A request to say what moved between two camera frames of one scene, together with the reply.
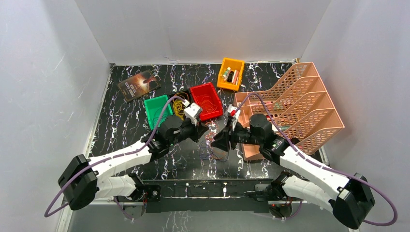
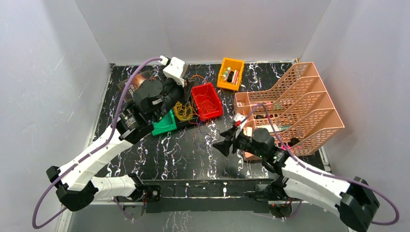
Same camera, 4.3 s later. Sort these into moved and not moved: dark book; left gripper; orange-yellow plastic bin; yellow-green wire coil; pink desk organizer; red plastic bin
Moved: left gripper
Not moved: orange-yellow plastic bin; pink desk organizer; red plastic bin; dark book; yellow-green wire coil
